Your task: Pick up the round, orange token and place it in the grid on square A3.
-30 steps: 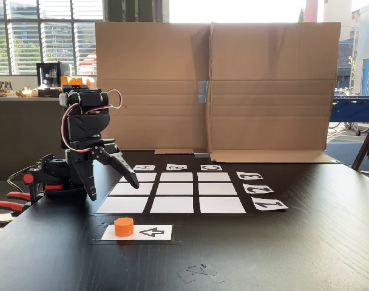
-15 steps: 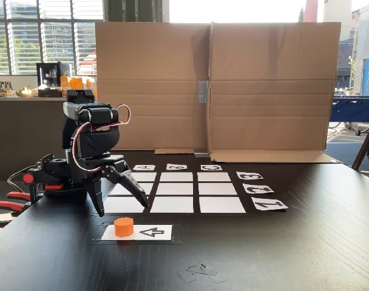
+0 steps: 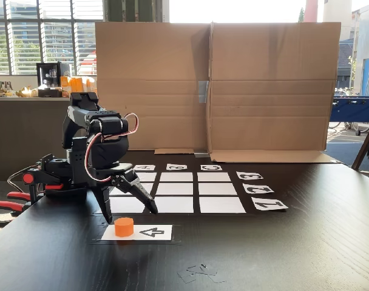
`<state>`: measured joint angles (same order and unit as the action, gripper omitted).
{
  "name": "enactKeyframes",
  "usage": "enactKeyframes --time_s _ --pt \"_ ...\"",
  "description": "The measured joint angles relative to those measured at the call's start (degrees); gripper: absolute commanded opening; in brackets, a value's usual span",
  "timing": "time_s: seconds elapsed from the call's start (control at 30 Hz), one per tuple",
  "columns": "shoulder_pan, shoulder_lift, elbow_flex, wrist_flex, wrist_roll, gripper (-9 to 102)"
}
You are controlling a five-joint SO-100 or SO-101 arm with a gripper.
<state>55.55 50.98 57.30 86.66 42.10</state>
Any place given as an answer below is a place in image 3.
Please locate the round orange token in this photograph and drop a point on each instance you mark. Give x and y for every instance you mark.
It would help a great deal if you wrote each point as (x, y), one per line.
(123, 227)

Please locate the white nine-square grid sheet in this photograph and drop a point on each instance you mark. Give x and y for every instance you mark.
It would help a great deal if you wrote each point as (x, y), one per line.
(175, 188)

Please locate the paper sheet letter A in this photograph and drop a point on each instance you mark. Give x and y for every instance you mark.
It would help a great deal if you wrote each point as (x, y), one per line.
(145, 167)

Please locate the white arrow paper sheet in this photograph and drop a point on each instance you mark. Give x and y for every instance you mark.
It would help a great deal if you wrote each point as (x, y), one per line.
(154, 232)

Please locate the small red black clamp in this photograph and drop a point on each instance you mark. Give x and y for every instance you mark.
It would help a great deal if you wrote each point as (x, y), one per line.
(54, 186)

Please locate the short grey tape strip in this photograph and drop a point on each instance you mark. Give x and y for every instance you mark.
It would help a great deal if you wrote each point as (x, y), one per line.
(201, 154)

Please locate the paper sheet letter C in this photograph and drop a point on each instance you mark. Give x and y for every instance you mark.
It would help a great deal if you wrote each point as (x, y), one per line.
(211, 167)

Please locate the large red black clamp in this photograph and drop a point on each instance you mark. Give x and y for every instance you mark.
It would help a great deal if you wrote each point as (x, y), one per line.
(17, 206)

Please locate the orange juice cartons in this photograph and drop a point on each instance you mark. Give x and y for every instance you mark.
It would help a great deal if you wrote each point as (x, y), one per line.
(76, 84)

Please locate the grey brown counter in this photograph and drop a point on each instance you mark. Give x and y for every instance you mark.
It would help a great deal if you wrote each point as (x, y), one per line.
(20, 136)

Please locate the paper sheet number 3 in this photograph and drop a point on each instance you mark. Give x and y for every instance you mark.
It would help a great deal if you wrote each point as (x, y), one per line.
(249, 175)

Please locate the bunch of bananas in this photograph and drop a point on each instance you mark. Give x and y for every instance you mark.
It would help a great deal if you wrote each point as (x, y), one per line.
(26, 91)

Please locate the paper sheet number 2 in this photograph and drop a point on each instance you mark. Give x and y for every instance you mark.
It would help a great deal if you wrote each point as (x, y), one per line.
(258, 188)

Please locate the paper sheet number 1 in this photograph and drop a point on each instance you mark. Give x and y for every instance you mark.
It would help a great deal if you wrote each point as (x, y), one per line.
(269, 205)

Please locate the glass bottles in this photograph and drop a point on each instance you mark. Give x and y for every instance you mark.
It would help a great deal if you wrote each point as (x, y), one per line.
(6, 87)

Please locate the brown cardboard screen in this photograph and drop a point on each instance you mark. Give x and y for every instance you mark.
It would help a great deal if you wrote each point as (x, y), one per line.
(263, 91)

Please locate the blue foosball table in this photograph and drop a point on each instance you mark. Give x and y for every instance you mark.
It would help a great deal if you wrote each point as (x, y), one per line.
(354, 109)

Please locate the dark wooden easel leg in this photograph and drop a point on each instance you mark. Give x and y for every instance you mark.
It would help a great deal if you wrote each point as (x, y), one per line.
(366, 142)

